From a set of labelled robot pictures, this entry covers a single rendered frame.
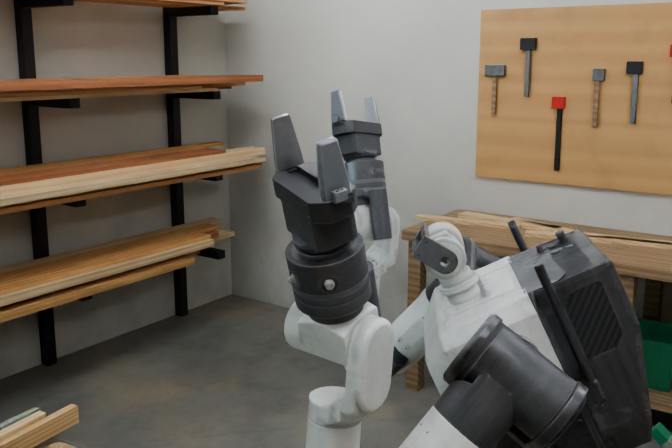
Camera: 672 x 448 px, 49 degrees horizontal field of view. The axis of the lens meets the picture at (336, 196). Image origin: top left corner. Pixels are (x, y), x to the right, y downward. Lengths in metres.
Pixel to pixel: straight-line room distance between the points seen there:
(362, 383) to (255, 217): 4.39
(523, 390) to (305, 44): 4.02
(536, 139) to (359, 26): 1.29
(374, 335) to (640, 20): 3.19
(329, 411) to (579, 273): 0.41
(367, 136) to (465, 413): 0.67
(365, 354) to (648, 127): 3.15
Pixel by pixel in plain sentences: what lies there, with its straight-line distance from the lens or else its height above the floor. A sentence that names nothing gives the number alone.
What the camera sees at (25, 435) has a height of 0.94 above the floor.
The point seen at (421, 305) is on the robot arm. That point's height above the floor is 1.24.
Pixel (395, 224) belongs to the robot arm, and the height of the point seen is 1.38.
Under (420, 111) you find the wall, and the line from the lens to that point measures 4.34.
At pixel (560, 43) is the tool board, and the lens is 3.99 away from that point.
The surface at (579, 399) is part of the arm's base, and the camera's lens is 0.95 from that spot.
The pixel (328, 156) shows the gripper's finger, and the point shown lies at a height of 1.60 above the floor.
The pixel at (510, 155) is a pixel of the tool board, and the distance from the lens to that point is 4.10.
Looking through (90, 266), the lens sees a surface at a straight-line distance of 4.07.
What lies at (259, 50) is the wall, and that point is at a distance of 5.04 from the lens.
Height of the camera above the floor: 1.70
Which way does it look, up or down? 11 degrees down
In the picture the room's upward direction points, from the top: straight up
